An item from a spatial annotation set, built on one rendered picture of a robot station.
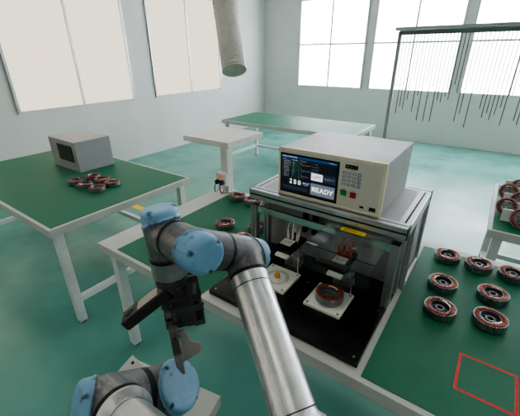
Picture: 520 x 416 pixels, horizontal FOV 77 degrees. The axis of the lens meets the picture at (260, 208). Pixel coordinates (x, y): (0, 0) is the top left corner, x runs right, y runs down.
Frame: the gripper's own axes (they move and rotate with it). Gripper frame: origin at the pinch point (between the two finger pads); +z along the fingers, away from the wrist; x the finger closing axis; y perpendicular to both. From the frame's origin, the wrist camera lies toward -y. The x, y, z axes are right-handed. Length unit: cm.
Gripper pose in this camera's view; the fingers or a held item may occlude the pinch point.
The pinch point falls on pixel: (177, 353)
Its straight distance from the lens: 84.6
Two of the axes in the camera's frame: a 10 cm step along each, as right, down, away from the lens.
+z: 0.8, 9.4, 3.4
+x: -3.1, -3.0, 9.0
